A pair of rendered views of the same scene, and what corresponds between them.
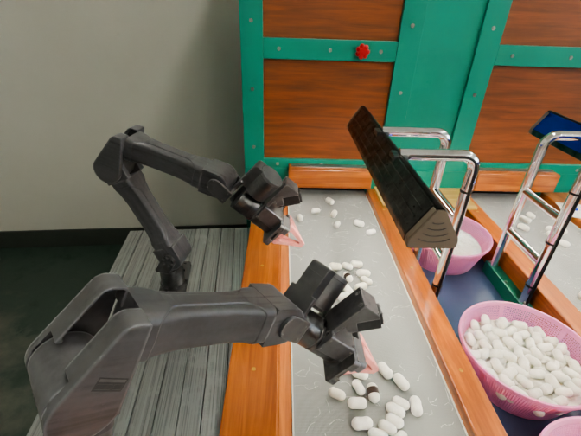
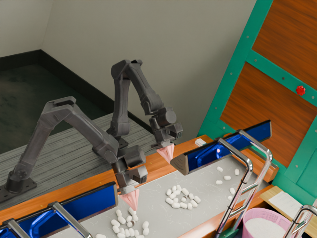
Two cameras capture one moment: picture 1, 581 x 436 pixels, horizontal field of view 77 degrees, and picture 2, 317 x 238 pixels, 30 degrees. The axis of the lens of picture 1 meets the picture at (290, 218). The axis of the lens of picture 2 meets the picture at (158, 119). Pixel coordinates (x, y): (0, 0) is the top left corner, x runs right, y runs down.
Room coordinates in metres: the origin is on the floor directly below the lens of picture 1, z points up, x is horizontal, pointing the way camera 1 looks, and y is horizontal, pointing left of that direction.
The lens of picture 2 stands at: (-1.10, -1.08, 2.18)
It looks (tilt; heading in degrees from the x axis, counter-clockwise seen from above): 29 degrees down; 33
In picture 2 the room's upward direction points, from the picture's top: 22 degrees clockwise
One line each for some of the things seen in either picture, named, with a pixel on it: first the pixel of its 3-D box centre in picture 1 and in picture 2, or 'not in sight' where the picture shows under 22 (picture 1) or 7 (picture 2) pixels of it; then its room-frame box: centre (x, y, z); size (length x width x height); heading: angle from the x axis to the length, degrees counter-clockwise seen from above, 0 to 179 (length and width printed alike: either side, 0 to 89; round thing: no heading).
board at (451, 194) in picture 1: (423, 197); (296, 213); (1.17, -0.48, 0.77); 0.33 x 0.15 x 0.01; 92
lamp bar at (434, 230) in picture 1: (386, 155); (228, 142); (0.78, -0.21, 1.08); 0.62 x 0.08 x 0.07; 2
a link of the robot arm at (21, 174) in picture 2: not in sight; (20, 169); (0.18, 0.24, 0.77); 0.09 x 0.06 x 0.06; 41
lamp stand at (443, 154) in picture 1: (406, 224); (225, 189); (0.77, -0.29, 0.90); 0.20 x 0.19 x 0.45; 2
